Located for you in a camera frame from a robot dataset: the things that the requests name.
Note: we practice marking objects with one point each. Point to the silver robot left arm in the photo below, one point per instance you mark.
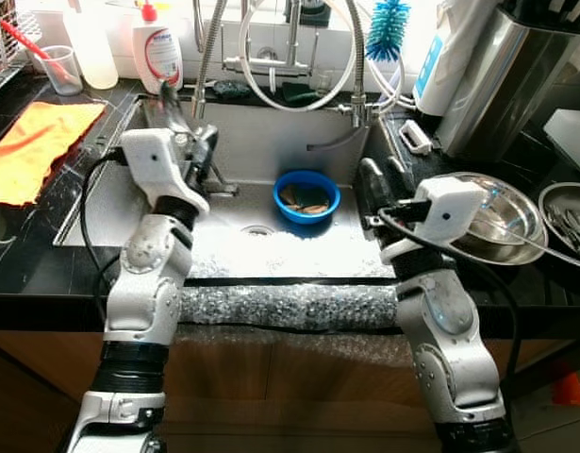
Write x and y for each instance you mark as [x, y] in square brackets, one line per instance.
[148, 283]

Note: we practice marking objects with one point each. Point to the red plastic utensil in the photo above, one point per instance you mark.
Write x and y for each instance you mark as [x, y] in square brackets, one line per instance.
[25, 42]

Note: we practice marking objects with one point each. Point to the white water filter blue label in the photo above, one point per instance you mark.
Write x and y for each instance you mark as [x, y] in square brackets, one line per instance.
[440, 57]

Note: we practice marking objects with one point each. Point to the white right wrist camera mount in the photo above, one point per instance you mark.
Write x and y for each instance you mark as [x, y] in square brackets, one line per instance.
[455, 203]

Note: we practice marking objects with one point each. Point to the orange cleaning cloth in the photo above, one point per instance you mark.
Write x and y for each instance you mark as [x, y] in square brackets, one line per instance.
[40, 151]

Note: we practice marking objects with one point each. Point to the teal bottle brush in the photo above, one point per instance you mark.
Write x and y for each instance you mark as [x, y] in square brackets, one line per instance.
[389, 28]

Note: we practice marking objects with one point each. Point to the small orange object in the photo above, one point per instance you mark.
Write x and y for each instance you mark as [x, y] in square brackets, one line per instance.
[569, 389]

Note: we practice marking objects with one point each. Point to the blue plastic bowl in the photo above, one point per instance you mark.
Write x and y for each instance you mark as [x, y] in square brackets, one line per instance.
[308, 219]

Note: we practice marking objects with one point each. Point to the white appliance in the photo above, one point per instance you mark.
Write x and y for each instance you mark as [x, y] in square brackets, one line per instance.
[571, 142]

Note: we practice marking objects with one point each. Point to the dark green sponge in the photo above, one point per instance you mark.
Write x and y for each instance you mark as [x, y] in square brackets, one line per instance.
[299, 92]

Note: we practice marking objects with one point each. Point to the steel tap body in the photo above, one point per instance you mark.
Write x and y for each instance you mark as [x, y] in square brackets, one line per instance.
[266, 68]

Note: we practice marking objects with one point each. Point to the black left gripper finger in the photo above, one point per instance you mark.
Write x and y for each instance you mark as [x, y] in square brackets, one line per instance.
[181, 109]
[169, 104]

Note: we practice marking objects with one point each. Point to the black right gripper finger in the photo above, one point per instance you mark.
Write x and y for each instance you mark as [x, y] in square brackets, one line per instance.
[372, 181]
[397, 176]

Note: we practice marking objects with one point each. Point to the steel kitchen sink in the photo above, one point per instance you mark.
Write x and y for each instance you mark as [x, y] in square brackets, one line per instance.
[271, 137]

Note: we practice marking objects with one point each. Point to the small white plastic holder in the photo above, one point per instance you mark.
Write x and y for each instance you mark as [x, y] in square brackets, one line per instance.
[416, 138]

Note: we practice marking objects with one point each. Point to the dark scrubbing pad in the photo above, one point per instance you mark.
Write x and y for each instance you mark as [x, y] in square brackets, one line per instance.
[233, 90]

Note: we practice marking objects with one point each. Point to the round steel plate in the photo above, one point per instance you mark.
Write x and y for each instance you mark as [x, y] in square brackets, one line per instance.
[516, 260]
[554, 193]

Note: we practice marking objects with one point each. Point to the grey drawer unit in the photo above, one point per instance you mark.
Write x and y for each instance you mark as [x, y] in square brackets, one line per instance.
[572, 434]

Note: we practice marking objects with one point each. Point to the clear plastic cup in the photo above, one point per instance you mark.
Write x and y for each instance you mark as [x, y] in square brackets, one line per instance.
[63, 75]

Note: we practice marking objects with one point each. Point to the white plastic tube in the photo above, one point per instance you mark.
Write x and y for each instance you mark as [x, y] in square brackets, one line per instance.
[244, 57]

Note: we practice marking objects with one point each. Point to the white red dish soap bottle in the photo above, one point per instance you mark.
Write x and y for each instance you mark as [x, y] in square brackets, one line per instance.
[157, 57]

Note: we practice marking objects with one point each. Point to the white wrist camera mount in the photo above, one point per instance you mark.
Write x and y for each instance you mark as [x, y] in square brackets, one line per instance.
[455, 203]
[153, 165]

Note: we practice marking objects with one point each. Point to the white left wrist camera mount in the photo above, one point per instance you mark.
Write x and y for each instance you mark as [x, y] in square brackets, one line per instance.
[153, 165]

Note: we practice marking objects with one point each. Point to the clear bubble wrap sheet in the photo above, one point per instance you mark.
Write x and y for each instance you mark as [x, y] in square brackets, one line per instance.
[299, 307]

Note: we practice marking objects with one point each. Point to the wooden base cabinet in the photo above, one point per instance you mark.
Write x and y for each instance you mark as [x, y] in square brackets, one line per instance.
[299, 396]

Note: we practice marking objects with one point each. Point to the translucent white bottle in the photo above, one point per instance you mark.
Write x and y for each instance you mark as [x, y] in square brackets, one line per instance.
[93, 47]

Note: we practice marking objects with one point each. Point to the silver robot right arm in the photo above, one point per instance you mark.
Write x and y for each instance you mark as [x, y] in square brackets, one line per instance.
[440, 330]

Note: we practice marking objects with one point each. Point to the steel knife holder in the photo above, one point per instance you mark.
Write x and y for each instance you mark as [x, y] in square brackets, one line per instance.
[502, 85]

